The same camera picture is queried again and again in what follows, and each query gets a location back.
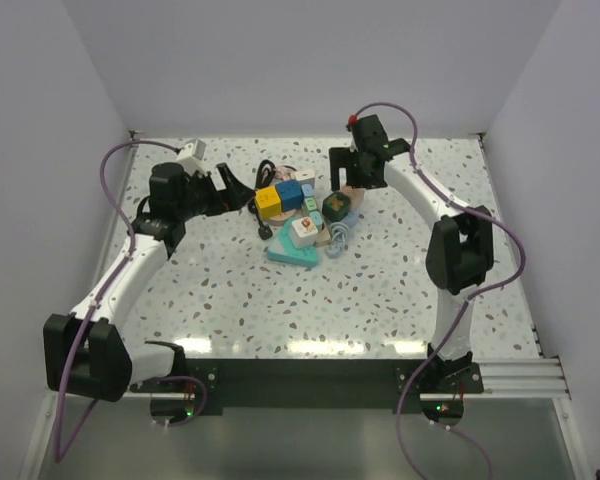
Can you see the green adapter plug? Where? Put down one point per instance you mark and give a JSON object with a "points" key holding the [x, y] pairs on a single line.
{"points": [[309, 205]]}

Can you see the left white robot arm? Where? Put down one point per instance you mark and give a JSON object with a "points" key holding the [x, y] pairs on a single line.
{"points": [[84, 352]]}

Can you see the teal adapter plug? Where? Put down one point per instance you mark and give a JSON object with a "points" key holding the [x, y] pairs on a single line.
{"points": [[317, 219]]}

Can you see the beige long power strip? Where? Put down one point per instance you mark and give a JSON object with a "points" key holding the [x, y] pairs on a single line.
{"points": [[324, 237]]}

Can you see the blue cube socket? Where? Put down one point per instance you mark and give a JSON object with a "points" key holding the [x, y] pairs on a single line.
{"points": [[290, 194]]}

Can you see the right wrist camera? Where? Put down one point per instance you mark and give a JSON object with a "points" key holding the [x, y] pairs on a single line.
{"points": [[367, 132]]}

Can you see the yellow cube socket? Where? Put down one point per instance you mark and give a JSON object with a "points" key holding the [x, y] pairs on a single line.
{"points": [[268, 202]]}

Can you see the round light blue socket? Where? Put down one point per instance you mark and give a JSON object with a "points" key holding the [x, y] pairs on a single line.
{"points": [[350, 220]]}

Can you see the aluminium rail frame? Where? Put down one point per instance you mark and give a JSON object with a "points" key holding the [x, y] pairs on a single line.
{"points": [[506, 340]]}

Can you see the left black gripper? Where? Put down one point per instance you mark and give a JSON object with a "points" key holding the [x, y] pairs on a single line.
{"points": [[232, 198]]}

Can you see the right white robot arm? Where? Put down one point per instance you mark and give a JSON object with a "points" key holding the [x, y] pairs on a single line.
{"points": [[459, 255]]}

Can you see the light blue adapter plug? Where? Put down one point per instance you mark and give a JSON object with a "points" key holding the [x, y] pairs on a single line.
{"points": [[307, 190]]}

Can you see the white cube tiger sticker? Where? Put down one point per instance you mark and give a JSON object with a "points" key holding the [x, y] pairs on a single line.
{"points": [[303, 232]]}

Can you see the teal triangular power strip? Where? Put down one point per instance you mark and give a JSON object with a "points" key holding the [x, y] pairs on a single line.
{"points": [[281, 249]]}

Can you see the white small adapter plug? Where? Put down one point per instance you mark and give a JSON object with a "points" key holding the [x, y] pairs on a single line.
{"points": [[305, 177]]}

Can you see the pink round socket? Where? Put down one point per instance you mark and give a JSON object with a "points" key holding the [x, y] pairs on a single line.
{"points": [[355, 195]]}

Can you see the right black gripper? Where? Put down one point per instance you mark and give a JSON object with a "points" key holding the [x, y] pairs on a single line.
{"points": [[343, 157]]}

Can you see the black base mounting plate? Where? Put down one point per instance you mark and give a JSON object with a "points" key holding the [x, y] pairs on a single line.
{"points": [[334, 383]]}

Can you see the dark green cube socket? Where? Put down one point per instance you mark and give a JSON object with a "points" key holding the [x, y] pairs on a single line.
{"points": [[336, 206]]}

